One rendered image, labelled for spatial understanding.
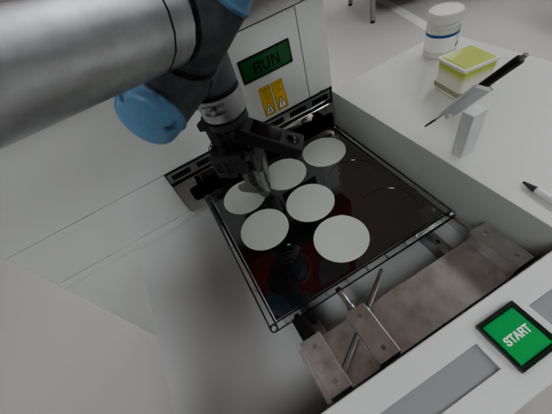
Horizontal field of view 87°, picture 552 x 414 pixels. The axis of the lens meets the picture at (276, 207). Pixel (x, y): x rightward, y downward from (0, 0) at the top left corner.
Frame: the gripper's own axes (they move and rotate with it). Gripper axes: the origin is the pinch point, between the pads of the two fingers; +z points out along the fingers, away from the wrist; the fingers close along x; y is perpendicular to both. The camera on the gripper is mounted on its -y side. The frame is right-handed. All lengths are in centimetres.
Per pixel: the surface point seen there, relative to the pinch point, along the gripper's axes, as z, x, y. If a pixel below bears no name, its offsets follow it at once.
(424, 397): -4.3, 35.6, -24.1
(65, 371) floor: 91, 31, 128
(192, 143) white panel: -10.0, -6.5, 15.7
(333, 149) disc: 1.3, -13.0, -13.4
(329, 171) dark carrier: 1.3, -5.8, -12.7
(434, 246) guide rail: 6.9, 10.3, -31.3
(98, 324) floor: 91, 7, 121
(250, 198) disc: 1.2, 0.6, 4.6
